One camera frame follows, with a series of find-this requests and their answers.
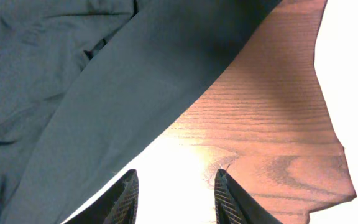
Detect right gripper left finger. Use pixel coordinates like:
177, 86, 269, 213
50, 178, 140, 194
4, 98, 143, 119
67, 169, 139, 224

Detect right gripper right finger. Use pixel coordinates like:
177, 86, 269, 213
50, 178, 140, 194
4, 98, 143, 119
214, 169, 282, 224

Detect black leggings with red waistband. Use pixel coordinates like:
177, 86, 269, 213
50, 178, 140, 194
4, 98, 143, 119
0, 0, 278, 223

